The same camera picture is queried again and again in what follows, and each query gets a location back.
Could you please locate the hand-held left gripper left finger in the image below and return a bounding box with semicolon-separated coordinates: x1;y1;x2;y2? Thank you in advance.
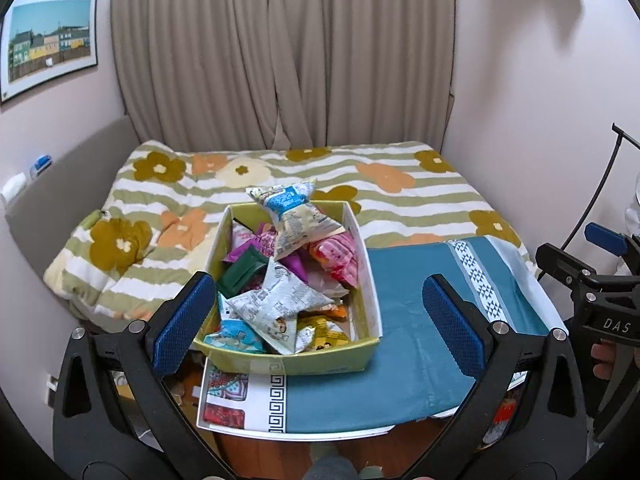
52;270;236;480

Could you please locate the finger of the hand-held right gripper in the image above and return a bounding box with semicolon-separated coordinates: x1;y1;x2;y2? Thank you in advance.
535;242;601;301
584;222;640;261

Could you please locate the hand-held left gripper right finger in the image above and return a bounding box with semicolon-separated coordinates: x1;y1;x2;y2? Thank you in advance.
400;272;588;480

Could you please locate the grey triangular snack packet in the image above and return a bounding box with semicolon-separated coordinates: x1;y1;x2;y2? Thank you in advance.
225;257;336;356

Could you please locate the green cardboard box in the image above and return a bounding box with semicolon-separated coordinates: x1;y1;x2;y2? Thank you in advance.
192;201;383;377

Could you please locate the pink striped snack packet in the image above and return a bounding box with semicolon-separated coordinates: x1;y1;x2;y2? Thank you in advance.
307;235;361;288

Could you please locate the light blue and white packet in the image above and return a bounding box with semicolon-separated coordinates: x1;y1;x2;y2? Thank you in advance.
246;178;346;261

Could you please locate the person's right hand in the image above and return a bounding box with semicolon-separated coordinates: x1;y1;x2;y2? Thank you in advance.
590;341;617;380

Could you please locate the teal cloth with patterned border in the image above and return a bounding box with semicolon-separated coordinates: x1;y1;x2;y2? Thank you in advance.
250;237;566;433

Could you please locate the blue snack packet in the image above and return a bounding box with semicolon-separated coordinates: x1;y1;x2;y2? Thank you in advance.
202;317;268;356

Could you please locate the dark green snack packet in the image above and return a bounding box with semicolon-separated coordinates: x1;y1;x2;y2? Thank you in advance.
216;250;271;298

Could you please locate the white packet with red-blue print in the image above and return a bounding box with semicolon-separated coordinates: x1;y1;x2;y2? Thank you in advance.
230;222;256;251

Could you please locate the small purple snack packet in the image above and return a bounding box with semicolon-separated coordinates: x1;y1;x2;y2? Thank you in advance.
280;252;308;281

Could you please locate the yellow snack packet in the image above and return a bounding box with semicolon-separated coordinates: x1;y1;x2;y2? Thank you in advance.
295;315;351;353

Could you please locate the striped floral blanket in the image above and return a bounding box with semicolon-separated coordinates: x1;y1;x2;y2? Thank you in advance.
42;140;531;333

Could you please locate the grey headboard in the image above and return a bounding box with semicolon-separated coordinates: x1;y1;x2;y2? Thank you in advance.
5;116;143;341

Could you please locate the grey sock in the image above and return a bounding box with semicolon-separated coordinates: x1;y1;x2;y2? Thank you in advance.
305;452;358;480

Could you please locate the beige curtain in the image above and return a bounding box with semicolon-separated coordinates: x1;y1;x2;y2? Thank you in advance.
110;0;458;151

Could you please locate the black cable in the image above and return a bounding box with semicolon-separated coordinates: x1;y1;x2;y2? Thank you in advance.
560;122;640;253

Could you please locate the white wall switch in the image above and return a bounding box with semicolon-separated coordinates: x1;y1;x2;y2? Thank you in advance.
0;172;27;206

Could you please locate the framed wall poster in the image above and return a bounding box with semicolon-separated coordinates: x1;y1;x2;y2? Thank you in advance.
0;0;101;106

